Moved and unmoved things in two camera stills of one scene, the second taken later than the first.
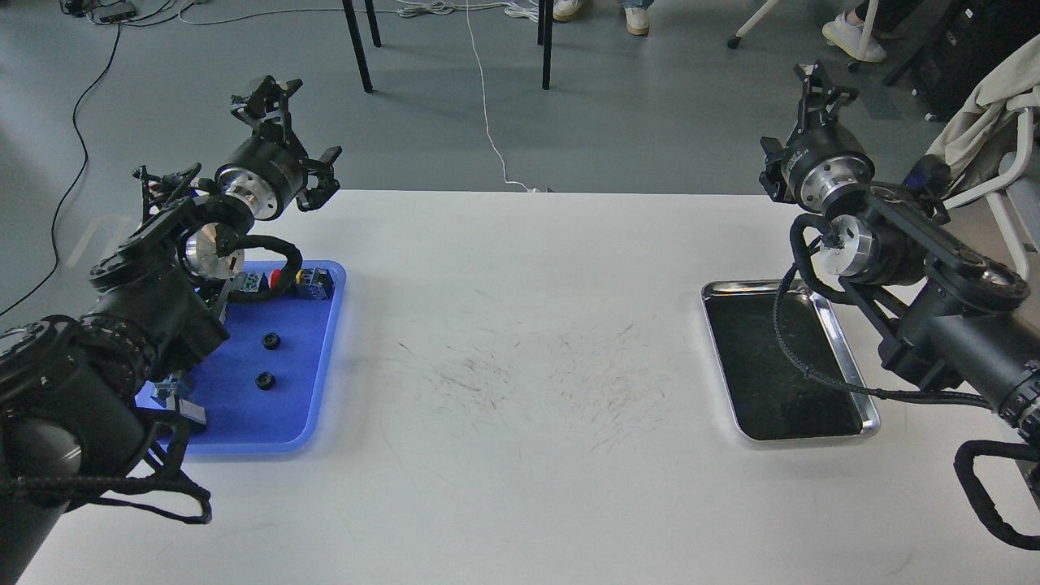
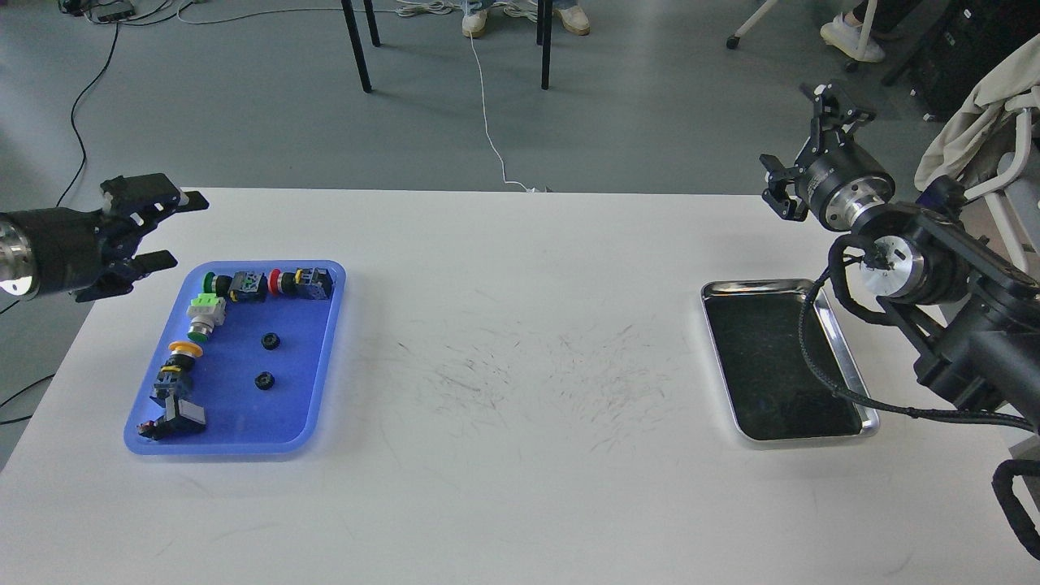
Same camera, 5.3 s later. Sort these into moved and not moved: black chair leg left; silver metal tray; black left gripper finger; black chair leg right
Moved: black left gripper finger
Not moved: black chair leg right; black chair leg left; silver metal tray
